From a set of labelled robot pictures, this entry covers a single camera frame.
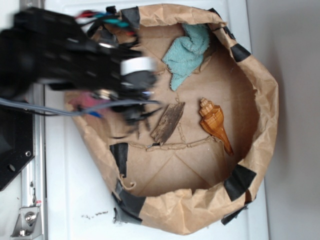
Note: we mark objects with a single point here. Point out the aluminium extrusion rail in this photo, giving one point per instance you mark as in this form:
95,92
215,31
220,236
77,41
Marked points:
33,176

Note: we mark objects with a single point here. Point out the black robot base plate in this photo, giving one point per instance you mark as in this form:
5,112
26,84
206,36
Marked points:
16,144

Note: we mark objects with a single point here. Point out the teal terry cloth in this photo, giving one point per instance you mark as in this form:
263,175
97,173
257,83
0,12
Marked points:
186,53

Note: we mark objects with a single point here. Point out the weathered wood piece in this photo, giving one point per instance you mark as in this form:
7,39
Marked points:
168,123

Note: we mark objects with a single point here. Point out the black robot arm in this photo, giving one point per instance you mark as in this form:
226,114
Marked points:
52,49

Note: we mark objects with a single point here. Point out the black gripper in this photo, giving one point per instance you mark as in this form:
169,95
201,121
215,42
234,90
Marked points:
121,74

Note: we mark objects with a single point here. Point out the orange wooden conch shell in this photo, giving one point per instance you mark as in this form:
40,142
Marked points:
212,121

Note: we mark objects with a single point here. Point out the metal corner bracket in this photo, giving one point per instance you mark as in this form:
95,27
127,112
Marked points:
28,225

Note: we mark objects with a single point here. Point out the brown paper bag bin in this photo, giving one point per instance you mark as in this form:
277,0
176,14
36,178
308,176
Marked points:
190,181

